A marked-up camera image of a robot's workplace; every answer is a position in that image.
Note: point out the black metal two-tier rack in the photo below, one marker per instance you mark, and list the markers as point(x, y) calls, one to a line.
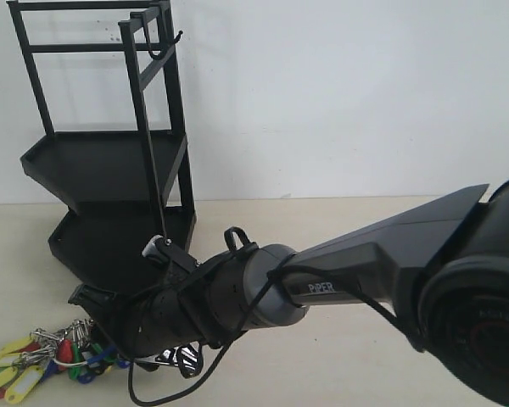
point(121, 187)

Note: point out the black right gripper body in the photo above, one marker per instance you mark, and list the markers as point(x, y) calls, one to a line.
point(137, 303)

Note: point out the bunch of colourful key tags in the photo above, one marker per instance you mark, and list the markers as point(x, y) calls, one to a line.
point(78, 351)

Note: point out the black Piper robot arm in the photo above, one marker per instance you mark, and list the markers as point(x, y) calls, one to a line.
point(437, 273)

